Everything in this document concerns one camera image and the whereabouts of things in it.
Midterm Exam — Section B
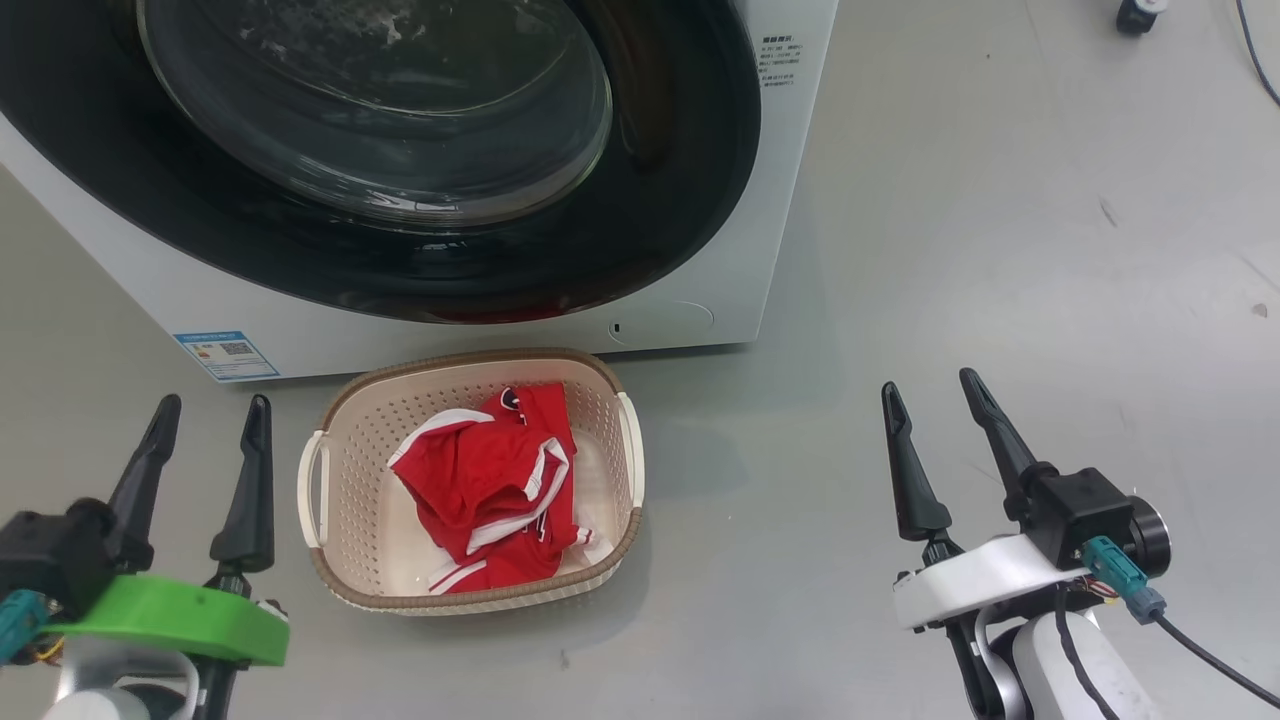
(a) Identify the teal plug left camera cable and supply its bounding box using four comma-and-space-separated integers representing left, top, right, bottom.
0, 588, 49, 663

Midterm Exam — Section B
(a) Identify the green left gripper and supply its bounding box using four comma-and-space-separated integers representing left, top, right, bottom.
45, 394, 291, 669

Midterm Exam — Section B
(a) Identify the cream perforated basket brown rim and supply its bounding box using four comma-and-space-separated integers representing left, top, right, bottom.
297, 347, 646, 616

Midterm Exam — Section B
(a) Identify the teal plug right camera cable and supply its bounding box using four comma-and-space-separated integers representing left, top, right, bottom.
1080, 535, 1280, 708

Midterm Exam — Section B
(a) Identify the small printed text sticker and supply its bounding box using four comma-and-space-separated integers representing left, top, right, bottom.
760, 35, 801, 91

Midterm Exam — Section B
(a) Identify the white front-load washing machine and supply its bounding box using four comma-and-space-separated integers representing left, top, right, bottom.
0, 0, 841, 383

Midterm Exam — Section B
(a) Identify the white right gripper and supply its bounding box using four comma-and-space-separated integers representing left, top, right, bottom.
881, 367, 1101, 631

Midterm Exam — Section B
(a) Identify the teal plug camera cable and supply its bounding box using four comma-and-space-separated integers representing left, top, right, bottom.
0, 588, 49, 663
1080, 535, 1280, 708

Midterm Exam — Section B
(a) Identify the black floor cable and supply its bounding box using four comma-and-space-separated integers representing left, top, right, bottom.
1235, 0, 1280, 109

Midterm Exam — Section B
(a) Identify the red and white garment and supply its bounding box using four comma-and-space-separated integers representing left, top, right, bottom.
388, 383, 596, 596

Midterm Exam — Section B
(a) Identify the black round glass washer door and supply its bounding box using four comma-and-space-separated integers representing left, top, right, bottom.
0, 0, 763, 326

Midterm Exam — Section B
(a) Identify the blue energy label sticker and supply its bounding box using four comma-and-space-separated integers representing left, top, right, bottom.
172, 330, 281, 383

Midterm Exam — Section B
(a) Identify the black cable along right arm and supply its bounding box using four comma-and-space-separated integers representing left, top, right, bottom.
1055, 585, 1121, 720

